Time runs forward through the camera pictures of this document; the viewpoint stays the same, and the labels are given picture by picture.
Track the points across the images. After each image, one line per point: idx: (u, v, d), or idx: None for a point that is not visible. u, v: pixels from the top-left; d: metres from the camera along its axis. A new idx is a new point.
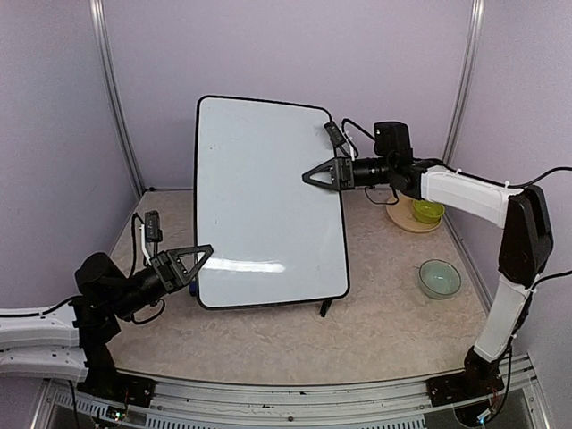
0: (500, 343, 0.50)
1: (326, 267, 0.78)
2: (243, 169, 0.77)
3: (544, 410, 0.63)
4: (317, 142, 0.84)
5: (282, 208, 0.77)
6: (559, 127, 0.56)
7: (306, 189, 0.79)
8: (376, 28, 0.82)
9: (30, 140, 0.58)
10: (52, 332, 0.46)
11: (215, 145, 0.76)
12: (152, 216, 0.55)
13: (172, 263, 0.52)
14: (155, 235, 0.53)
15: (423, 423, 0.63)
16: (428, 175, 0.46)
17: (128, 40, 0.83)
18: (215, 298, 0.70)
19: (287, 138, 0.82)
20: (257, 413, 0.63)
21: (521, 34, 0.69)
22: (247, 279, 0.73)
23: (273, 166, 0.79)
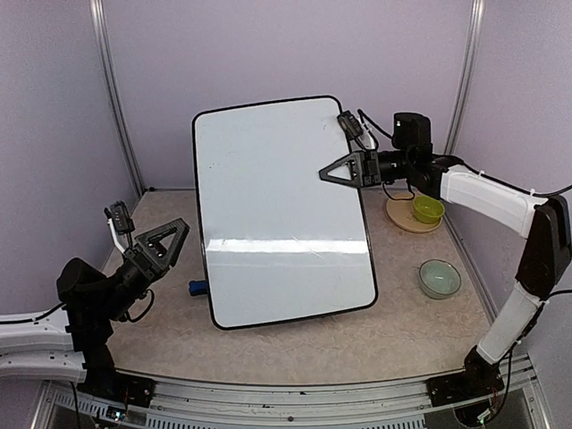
0: (504, 348, 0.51)
1: (346, 273, 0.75)
2: (247, 182, 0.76)
3: (544, 409, 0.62)
4: (330, 135, 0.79)
5: (299, 217, 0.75)
6: (559, 127, 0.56)
7: (315, 196, 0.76)
8: (376, 28, 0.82)
9: (29, 138, 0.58)
10: (45, 338, 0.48)
11: (222, 160, 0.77)
12: (118, 207, 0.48)
13: (142, 251, 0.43)
14: (127, 227, 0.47)
15: (422, 423, 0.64)
16: (450, 175, 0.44)
17: (128, 40, 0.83)
18: (230, 318, 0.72)
19: (297, 138, 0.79)
20: (257, 413, 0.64)
21: (521, 35, 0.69)
22: (259, 297, 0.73)
23: (286, 173, 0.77)
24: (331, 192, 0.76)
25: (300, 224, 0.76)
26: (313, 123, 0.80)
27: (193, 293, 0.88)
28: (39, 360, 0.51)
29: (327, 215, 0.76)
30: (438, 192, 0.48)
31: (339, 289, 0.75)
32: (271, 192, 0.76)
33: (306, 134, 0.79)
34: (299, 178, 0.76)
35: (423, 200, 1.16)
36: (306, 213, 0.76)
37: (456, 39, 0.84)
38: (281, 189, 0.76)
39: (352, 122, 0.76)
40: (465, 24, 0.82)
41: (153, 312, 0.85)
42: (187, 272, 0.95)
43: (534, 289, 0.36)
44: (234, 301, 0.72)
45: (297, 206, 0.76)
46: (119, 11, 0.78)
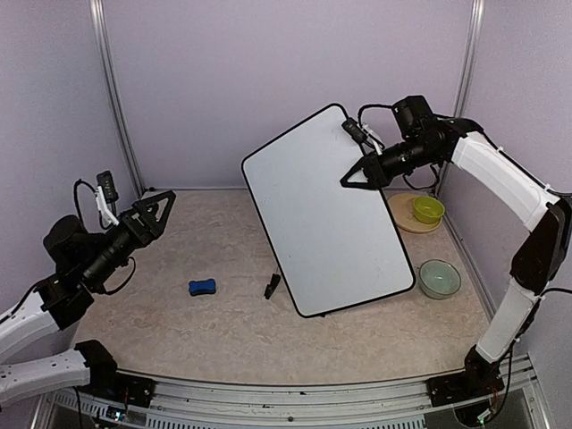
0: (502, 345, 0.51)
1: (386, 275, 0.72)
2: (292, 222, 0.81)
3: (544, 409, 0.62)
4: (342, 147, 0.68)
5: (340, 244, 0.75)
6: (559, 127, 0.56)
7: (357, 232, 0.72)
8: (375, 28, 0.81)
9: (28, 141, 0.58)
10: (22, 330, 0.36)
11: (268, 205, 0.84)
12: (105, 177, 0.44)
13: (141, 213, 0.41)
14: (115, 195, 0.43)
15: (422, 423, 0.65)
16: (466, 141, 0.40)
17: (128, 39, 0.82)
18: (311, 308, 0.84)
19: (316, 162, 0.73)
20: (257, 413, 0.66)
21: (521, 35, 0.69)
22: (325, 295, 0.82)
23: (317, 205, 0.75)
24: (365, 214, 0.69)
25: (346, 256, 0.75)
26: (326, 140, 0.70)
27: (193, 293, 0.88)
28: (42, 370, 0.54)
29: (368, 239, 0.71)
30: (450, 153, 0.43)
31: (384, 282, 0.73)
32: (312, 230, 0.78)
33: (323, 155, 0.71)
34: (331, 207, 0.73)
35: (423, 200, 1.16)
36: (345, 239, 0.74)
37: (456, 39, 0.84)
38: (318, 222, 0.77)
39: (353, 130, 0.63)
40: (465, 24, 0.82)
41: (152, 312, 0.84)
42: (187, 272, 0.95)
43: (523, 281, 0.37)
44: (312, 298, 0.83)
45: (334, 235, 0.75)
46: (118, 11, 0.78)
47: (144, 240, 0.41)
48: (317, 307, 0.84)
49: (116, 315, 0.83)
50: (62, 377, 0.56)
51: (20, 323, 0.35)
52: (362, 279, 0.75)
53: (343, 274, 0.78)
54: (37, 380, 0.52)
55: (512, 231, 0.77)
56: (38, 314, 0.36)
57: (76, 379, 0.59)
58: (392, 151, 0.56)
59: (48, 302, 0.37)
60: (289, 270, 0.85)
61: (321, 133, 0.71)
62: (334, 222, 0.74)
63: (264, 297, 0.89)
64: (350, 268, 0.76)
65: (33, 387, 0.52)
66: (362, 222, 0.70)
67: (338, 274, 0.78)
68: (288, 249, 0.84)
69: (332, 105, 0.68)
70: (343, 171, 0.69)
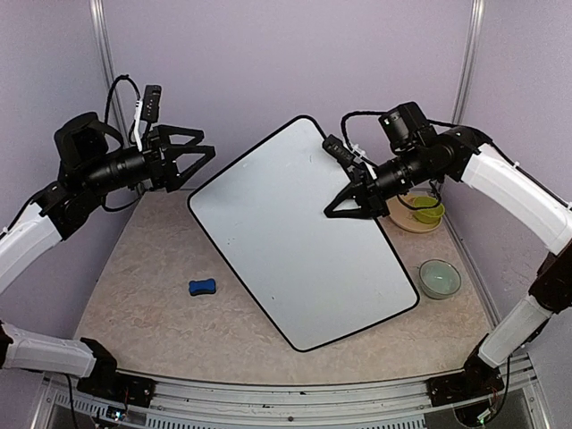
0: (507, 351, 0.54)
1: (388, 295, 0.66)
2: (273, 256, 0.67)
3: (544, 410, 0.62)
4: (323, 172, 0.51)
5: (338, 279, 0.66)
6: (561, 126, 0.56)
7: (353, 261, 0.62)
8: (375, 28, 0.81)
9: (28, 141, 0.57)
10: (26, 243, 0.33)
11: (234, 243, 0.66)
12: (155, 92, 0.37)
13: (169, 159, 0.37)
14: (155, 117, 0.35)
15: (422, 422, 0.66)
16: (481, 160, 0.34)
17: (127, 39, 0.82)
18: (305, 341, 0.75)
19: (291, 193, 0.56)
20: (258, 413, 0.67)
21: (523, 35, 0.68)
22: (319, 324, 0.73)
23: (304, 238, 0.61)
24: (362, 247, 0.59)
25: (343, 284, 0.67)
26: (299, 165, 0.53)
27: (193, 293, 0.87)
28: (59, 343, 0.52)
29: (366, 266, 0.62)
30: (461, 172, 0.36)
31: (385, 303, 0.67)
32: (299, 264, 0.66)
33: (300, 186, 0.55)
34: (322, 245, 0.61)
35: (423, 200, 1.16)
36: (344, 273, 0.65)
37: (457, 39, 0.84)
38: (310, 260, 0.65)
39: (340, 154, 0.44)
40: (466, 24, 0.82)
41: (152, 312, 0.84)
42: (187, 272, 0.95)
43: (546, 301, 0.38)
44: (307, 331, 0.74)
45: (332, 271, 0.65)
46: (118, 11, 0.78)
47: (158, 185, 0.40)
48: (313, 340, 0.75)
49: (116, 315, 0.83)
50: (71, 362, 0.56)
51: (22, 232, 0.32)
52: (360, 302, 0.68)
53: (339, 302, 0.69)
54: (53, 352, 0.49)
55: (512, 231, 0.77)
56: (39, 220, 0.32)
57: (75, 371, 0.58)
58: (386, 169, 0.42)
59: (46, 207, 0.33)
60: (273, 307, 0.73)
61: (290, 155, 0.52)
62: (328, 258, 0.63)
63: None
64: (349, 294, 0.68)
65: (45, 360, 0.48)
66: (363, 256, 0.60)
67: (332, 302, 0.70)
68: (273, 289, 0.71)
69: (298, 117, 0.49)
70: (328, 199, 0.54)
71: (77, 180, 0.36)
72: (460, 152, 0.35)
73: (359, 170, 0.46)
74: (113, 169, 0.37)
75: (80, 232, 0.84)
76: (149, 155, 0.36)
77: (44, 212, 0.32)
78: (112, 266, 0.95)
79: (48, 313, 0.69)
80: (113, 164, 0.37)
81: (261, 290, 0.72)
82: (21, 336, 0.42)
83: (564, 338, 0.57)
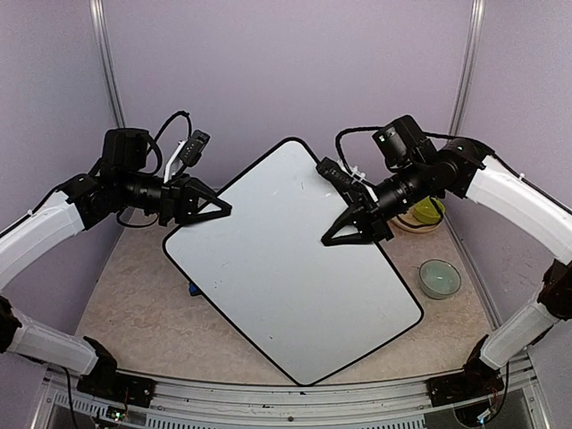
0: (508, 353, 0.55)
1: (388, 313, 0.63)
2: (267, 286, 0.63)
3: (544, 409, 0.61)
4: (318, 193, 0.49)
5: (336, 303, 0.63)
6: (563, 127, 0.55)
7: (354, 279, 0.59)
8: (376, 27, 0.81)
9: (29, 141, 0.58)
10: (47, 228, 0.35)
11: (223, 279, 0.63)
12: (199, 139, 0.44)
13: (185, 198, 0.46)
14: (191, 161, 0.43)
15: (422, 423, 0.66)
16: (487, 176, 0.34)
17: (127, 39, 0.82)
18: (306, 374, 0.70)
19: (284, 219, 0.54)
20: (258, 413, 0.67)
21: (525, 35, 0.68)
22: (319, 354, 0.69)
23: (301, 261, 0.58)
24: (362, 265, 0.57)
25: (341, 306, 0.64)
26: (290, 192, 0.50)
27: (193, 293, 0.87)
28: (64, 336, 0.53)
29: (365, 284, 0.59)
30: (466, 188, 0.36)
31: (386, 321, 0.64)
32: (296, 289, 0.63)
33: (293, 210, 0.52)
34: (321, 268, 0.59)
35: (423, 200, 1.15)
36: (346, 295, 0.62)
37: (457, 38, 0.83)
38: (308, 287, 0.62)
39: (337, 177, 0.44)
40: (466, 25, 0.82)
41: (152, 312, 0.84)
42: None
43: (557, 310, 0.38)
44: (307, 363, 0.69)
45: (331, 296, 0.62)
46: (117, 11, 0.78)
47: (160, 220, 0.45)
48: (314, 372, 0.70)
49: (116, 315, 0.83)
50: (76, 357, 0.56)
51: (47, 216, 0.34)
52: (361, 323, 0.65)
53: (339, 325, 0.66)
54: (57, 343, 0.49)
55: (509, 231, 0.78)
56: (65, 206, 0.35)
57: (75, 368, 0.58)
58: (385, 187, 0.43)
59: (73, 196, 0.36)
60: (271, 337, 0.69)
61: (279, 180, 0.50)
62: (328, 281, 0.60)
63: None
64: (348, 315, 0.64)
65: (49, 350, 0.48)
66: (365, 274, 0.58)
67: (332, 326, 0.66)
68: (270, 322, 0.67)
69: (288, 139, 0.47)
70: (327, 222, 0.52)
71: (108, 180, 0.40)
72: (464, 166, 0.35)
73: (357, 192, 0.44)
74: (137, 190, 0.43)
75: (80, 232, 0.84)
76: (171, 190, 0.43)
77: (72, 199, 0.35)
78: (113, 265, 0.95)
79: (49, 313, 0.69)
80: (139, 186, 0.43)
81: (256, 322, 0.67)
82: (29, 323, 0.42)
83: (564, 338, 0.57)
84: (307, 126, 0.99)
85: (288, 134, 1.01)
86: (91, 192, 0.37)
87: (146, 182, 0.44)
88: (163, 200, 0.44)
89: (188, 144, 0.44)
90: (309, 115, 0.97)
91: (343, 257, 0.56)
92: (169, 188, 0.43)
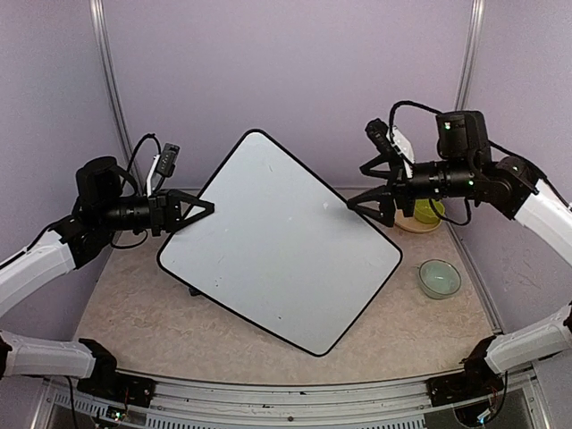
0: (513, 361, 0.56)
1: (374, 262, 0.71)
2: (269, 268, 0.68)
3: (544, 410, 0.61)
4: (286, 167, 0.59)
5: (334, 265, 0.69)
6: (564, 126, 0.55)
7: (343, 236, 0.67)
8: (376, 27, 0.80)
9: (29, 142, 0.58)
10: (42, 264, 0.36)
11: (226, 275, 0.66)
12: (172, 151, 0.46)
13: (172, 206, 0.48)
14: (169, 173, 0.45)
15: (422, 422, 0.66)
16: (541, 201, 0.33)
17: (126, 39, 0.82)
18: (321, 344, 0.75)
19: (267, 197, 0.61)
20: (257, 413, 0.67)
21: (525, 34, 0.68)
22: (328, 322, 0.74)
23: (291, 232, 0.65)
24: (343, 220, 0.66)
25: (339, 266, 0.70)
26: (264, 174, 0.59)
27: (193, 293, 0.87)
28: (57, 347, 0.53)
29: (352, 238, 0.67)
30: (517, 210, 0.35)
31: (374, 272, 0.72)
32: (297, 264, 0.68)
33: (275, 188, 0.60)
34: (310, 239, 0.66)
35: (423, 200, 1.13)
36: (338, 261, 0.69)
37: (457, 38, 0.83)
38: (303, 263, 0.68)
39: (381, 141, 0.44)
40: (466, 24, 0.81)
41: (152, 312, 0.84)
42: None
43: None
44: (319, 333, 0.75)
45: (326, 261, 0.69)
46: (117, 11, 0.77)
47: (153, 231, 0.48)
48: (329, 341, 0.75)
49: (116, 315, 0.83)
50: (74, 362, 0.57)
51: (43, 253, 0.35)
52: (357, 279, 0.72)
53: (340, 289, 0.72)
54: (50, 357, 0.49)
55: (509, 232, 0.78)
56: (59, 246, 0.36)
57: (76, 372, 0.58)
58: (425, 172, 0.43)
59: (65, 236, 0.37)
60: (282, 315, 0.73)
61: (252, 167, 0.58)
62: (319, 252, 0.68)
63: None
64: (343, 275, 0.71)
65: (44, 365, 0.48)
66: (348, 233, 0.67)
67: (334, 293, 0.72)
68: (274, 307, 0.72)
69: (248, 132, 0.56)
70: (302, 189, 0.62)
71: (92, 217, 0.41)
72: (517, 189, 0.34)
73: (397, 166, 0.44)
74: (123, 213, 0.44)
75: None
76: (156, 199, 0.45)
77: (64, 239, 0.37)
78: (113, 266, 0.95)
79: (49, 313, 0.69)
80: (123, 208, 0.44)
81: (264, 305, 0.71)
82: (21, 343, 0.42)
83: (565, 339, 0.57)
84: (307, 127, 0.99)
85: (289, 134, 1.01)
86: (81, 234, 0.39)
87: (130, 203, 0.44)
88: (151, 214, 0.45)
89: (162, 157, 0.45)
90: (309, 115, 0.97)
91: (326, 224, 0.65)
92: (154, 198, 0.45)
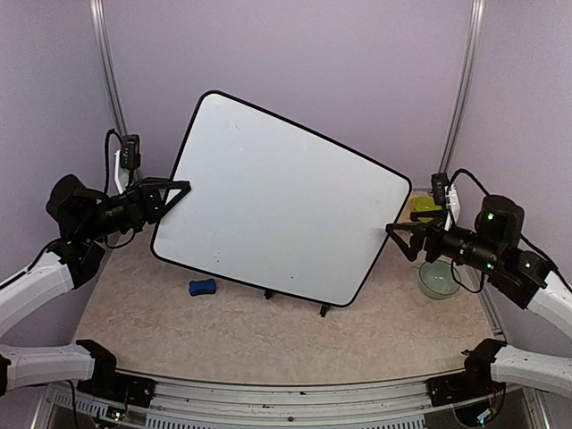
0: (517, 374, 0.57)
1: (369, 207, 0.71)
2: (269, 233, 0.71)
3: (543, 409, 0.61)
4: (252, 121, 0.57)
5: (333, 219, 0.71)
6: (561, 125, 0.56)
7: (337, 191, 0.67)
8: (375, 28, 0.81)
9: (31, 143, 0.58)
10: (43, 285, 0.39)
11: (231, 244, 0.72)
12: (130, 141, 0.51)
13: (146, 197, 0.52)
14: (130, 167, 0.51)
15: (423, 423, 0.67)
16: (551, 295, 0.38)
17: (127, 40, 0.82)
18: (333, 295, 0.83)
19: (245, 160, 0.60)
20: (257, 413, 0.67)
21: (525, 35, 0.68)
22: (336, 273, 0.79)
23: (278, 193, 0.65)
24: (329, 170, 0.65)
25: (340, 219, 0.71)
26: (234, 136, 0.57)
27: (194, 292, 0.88)
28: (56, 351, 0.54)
29: (343, 187, 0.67)
30: (527, 301, 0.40)
31: (373, 214, 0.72)
32: (295, 225, 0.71)
33: (255, 147, 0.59)
34: (300, 194, 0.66)
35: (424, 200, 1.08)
36: (338, 213, 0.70)
37: (457, 39, 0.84)
38: (301, 222, 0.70)
39: (438, 189, 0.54)
40: (465, 25, 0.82)
41: (152, 312, 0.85)
42: (187, 273, 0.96)
43: None
44: (329, 285, 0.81)
45: (321, 219, 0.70)
46: (117, 11, 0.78)
47: (137, 224, 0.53)
48: (341, 292, 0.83)
49: (116, 315, 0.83)
50: (74, 363, 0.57)
51: (44, 273, 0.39)
52: (357, 227, 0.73)
53: (342, 240, 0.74)
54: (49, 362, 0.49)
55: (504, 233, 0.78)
56: (60, 266, 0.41)
57: (76, 374, 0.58)
58: (459, 234, 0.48)
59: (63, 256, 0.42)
60: (293, 274, 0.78)
61: (219, 133, 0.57)
62: (315, 205, 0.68)
63: (264, 298, 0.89)
64: (344, 226, 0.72)
65: (46, 370, 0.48)
66: (341, 176, 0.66)
67: (336, 248, 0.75)
68: (280, 262, 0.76)
69: (201, 96, 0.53)
70: (277, 144, 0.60)
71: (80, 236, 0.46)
72: (528, 282, 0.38)
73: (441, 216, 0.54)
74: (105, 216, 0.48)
75: None
76: (129, 196, 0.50)
77: (64, 260, 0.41)
78: (113, 266, 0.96)
79: (49, 313, 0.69)
80: (103, 212, 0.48)
81: (273, 267, 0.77)
82: (20, 355, 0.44)
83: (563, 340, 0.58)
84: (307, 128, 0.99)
85: None
86: (79, 256, 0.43)
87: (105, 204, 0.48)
88: (128, 210, 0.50)
89: (122, 149, 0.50)
90: (309, 116, 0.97)
91: (314, 180, 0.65)
92: (125, 196, 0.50)
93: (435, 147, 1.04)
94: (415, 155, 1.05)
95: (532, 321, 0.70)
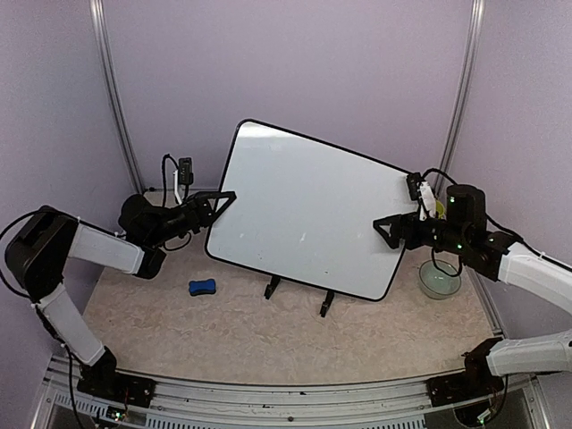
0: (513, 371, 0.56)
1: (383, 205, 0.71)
2: (290, 233, 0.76)
3: (544, 410, 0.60)
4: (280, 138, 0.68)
5: (348, 218, 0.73)
6: (560, 124, 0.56)
7: (347, 190, 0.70)
8: (374, 28, 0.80)
9: (33, 145, 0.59)
10: (122, 252, 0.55)
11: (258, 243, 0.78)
12: (185, 163, 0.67)
13: (200, 206, 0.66)
14: (188, 183, 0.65)
15: (423, 423, 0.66)
16: (512, 258, 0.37)
17: (128, 42, 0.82)
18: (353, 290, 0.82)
19: (273, 171, 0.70)
20: (257, 413, 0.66)
21: (525, 34, 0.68)
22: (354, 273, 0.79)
23: (298, 195, 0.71)
24: (341, 172, 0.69)
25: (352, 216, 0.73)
26: (266, 152, 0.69)
27: (194, 292, 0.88)
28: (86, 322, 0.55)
29: (354, 186, 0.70)
30: (497, 272, 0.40)
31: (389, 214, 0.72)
32: (314, 224, 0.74)
33: (280, 158, 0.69)
34: (317, 195, 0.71)
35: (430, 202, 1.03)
36: (351, 212, 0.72)
37: (457, 39, 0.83)
38: (318, 222, 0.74)
39: (412, 186, 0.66)
40: (465, 24, 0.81)
41: (152, 312, 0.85)
42: (188, 273, 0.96)
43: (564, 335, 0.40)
44: (344, 282, 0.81)
45: (335, 217, 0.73)
46: (117, 12, 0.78)
47: (195, 229, 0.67)
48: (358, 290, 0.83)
49: (116, 315, 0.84)
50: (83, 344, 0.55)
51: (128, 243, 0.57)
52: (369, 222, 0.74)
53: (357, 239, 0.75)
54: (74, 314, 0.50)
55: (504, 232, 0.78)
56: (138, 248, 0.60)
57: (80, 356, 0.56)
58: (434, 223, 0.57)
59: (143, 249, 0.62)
60: (310, 273, 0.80)
61: (256, 152, 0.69)
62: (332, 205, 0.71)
63: (264, 297, 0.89)
64: (357, 224, 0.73)
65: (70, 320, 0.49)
66: (352, 175, 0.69)
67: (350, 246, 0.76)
68: (299, 262, 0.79)
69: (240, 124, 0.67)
70: (299, 153, 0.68)
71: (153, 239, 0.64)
72: (492, 254, 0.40)
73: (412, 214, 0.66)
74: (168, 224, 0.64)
75: None
76: (187, 206, 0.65)
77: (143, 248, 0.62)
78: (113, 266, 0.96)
79: None
80: (168, 221, 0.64)
81: (294, 268, 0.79)
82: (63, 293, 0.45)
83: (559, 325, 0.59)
84: (308, 127, 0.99)
85: None
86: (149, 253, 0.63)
87: (168, 215, 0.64)
88: (186, 218, 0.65)
89: (180, 170, 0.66)
90: (309, 115, 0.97)
91: (328, 182, 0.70)
92: (185, 206, 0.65)
93: (435, 147, 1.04)
94: (415, 155, 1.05)
95: (533, 320, 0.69)
